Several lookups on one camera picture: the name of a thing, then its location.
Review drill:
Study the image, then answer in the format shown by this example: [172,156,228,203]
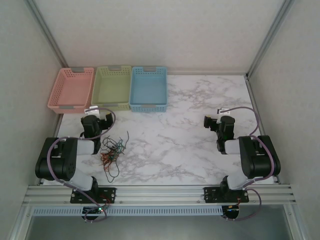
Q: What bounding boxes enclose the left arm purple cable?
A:
[46,107,117,223]

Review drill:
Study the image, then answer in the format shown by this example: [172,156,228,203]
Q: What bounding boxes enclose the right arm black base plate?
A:
[203,186,250,204]

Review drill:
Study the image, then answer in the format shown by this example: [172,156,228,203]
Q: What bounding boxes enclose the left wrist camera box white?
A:
[84,106,100,116]

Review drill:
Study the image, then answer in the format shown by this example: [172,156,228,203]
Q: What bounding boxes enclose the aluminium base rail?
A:
[23,184,297,205]

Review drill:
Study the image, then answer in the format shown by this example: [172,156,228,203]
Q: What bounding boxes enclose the blue plastic basket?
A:
[129,65,169,114]

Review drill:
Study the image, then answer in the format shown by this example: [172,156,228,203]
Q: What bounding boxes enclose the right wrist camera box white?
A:
[216,107,232,117]

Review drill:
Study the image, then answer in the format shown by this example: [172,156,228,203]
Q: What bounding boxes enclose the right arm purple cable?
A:
[226,106,276,222]

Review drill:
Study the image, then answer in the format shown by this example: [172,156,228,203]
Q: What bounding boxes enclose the black cable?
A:
[104,159,121,183]
[101,135,121,152]
[116,129,131,151]
[102,139,120,161]

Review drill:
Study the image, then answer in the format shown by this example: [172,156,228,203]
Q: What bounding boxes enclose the red cable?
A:
[99,146,119,166]

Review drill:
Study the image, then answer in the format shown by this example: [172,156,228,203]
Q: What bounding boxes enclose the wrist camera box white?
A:
[216,107,232,117]
[84,106,100,116]

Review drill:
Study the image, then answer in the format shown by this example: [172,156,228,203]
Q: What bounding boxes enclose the orange cable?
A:
[99,149,116,173]

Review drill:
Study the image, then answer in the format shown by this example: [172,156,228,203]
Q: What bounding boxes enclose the aluminium frame post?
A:
[26,0,68,69]
[245,0,298,78]

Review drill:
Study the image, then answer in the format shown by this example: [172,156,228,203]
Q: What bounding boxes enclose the green plastic basket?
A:
[90,64,133,112]

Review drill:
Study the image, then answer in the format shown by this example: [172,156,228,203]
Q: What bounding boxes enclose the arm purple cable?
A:
[46,107,117,223]
[226,106,276,222]

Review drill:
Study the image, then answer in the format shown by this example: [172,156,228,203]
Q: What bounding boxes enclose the pink plastic basket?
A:
[47,66,95,115]

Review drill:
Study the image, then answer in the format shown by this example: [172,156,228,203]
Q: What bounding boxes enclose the light blue slotted cable duct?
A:
[32,206,223,217]

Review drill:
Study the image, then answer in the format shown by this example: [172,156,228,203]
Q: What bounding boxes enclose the green cable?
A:
[109,139,126,161]

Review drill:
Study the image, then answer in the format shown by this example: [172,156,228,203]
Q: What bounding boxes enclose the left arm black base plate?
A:
[69,187,117,204]

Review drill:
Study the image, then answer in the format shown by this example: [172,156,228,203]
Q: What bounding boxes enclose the controller circuit board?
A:
[81,206,105,216]
[225,204,241,214]

